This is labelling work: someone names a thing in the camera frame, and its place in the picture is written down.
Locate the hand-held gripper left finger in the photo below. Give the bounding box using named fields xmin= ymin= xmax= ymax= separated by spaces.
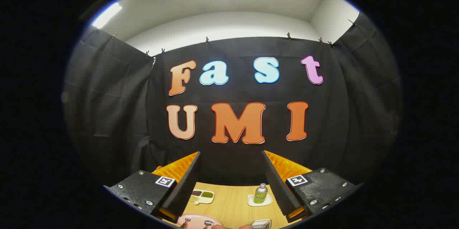
xmin=103 ymin=151 xmax=201 ymax=224

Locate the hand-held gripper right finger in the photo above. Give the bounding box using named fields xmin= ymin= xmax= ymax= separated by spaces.
xmin=262 ymin=150 xmax=363 ymax=223

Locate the silver bottle with green label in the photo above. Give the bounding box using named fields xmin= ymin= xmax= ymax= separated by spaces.
xmin=254 ymin=183 xmax=268 ymax=204

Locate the white divided snack dish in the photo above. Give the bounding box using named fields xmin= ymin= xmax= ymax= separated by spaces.
xmin=188 ymin=189 xmax=215 ymax=205

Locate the white square coaster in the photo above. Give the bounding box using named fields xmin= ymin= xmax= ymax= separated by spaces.
xmin=247 ymin=194 xmax=273 ymax=207

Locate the pink round plate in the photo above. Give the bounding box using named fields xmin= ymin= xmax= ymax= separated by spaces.
xmin=177 ymin=213 xmax=223 ymax=229

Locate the row of black cloth clips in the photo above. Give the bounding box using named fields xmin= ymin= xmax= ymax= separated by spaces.
xmin=111 ymin=19 xmax=359 ymax=55

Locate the long ceiling light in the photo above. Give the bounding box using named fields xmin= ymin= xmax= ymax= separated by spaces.
xmin=91 ymin=2 xmax=123 ymax=29

